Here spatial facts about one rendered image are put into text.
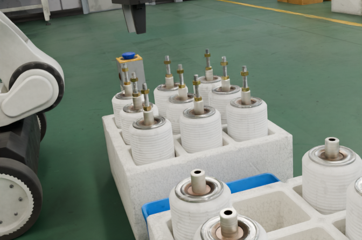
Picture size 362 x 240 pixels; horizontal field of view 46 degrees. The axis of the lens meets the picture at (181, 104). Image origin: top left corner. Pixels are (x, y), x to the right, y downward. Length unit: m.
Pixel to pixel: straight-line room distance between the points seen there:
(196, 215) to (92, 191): 0.64
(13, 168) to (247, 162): 0.53
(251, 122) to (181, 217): 0.40
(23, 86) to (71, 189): 0.32
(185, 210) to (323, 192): 0.24
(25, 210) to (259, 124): 0.59
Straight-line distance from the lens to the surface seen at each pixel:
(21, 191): 1.07
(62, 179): 1.33
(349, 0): 3.86
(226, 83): 1.10
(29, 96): 1.17
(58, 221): 1.14
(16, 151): 1.10
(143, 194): 0.92
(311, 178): 0.74
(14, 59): 1.20
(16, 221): 1.11
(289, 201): 0.78
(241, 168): 0.98
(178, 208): 0.64
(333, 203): 0.75
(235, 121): 0.99
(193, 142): 0.95
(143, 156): 0.93
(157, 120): 0.95
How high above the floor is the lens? 0.59
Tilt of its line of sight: 19 degrees down
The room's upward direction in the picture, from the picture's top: 6 degrees counter-clockwise
